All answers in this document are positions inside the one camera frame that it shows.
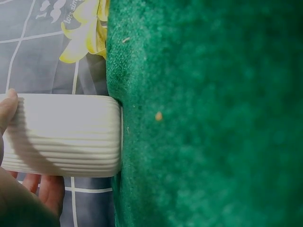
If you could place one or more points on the white ribbed ceramic cup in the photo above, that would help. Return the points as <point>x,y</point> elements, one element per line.
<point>71,132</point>

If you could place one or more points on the small orange crumb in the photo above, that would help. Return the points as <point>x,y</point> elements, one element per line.
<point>158,116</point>

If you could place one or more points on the person's left hand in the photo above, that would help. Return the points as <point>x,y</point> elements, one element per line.
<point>16,205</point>

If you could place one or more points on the person's left fingers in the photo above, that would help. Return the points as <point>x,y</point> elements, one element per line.
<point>50,192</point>

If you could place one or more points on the person's left thumb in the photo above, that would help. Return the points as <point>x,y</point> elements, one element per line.
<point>9,106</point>

